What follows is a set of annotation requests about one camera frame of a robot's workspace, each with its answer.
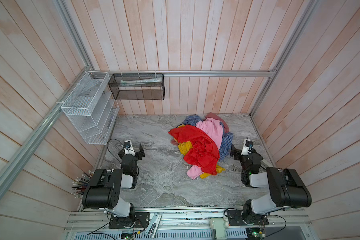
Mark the red cloth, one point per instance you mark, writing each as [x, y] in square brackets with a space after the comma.
[204, 152]

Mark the yellow cloth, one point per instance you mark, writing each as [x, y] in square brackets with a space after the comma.
[185, 147]

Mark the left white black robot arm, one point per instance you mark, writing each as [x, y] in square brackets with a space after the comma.
[104, 189]

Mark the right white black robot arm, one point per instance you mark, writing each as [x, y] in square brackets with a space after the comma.
[285, 186]

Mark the blue checkered cloth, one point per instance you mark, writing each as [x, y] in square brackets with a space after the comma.
[227, 137]

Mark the pink cloth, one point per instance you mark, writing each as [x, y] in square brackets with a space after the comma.
[214, 129]

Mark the maroon cloth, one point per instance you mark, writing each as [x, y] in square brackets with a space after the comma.
[216, 117]

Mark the red cup of pencils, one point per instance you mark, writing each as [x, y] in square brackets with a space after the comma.
[81, 183]

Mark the white paper in basket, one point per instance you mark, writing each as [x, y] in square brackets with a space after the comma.
[149, 82]

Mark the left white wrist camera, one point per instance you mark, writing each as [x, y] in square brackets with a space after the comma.
[128, 148]

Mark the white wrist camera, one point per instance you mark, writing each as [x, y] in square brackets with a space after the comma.
[128, 148]
[248, 147]

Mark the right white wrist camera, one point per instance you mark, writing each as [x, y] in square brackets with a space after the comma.
[248, 147]

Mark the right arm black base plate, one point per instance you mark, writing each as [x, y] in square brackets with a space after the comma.
[244, 218]

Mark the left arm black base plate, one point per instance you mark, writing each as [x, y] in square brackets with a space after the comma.
[137, 220]

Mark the white wire mesh shelf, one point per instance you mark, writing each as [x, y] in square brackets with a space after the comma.
[91, 108]

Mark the beige box on rail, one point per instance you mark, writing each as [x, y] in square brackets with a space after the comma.
[218, 228]

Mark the black wire mesh basket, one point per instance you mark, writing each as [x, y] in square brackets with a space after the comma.
[136, 93]

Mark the aluminium frame rail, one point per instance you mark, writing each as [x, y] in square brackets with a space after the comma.
[210, 73]

